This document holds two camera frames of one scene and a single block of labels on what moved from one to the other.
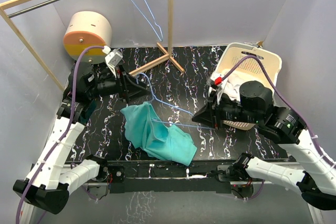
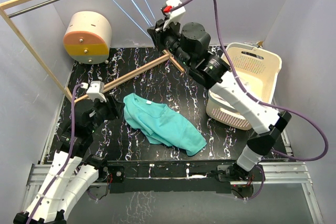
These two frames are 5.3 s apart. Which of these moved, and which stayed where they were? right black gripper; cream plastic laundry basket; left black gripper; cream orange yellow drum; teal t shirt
Moved: teal t shirt; left black gripper; right black gripper
Stayed: cream plastic laundry basket; cream orange yellow drum
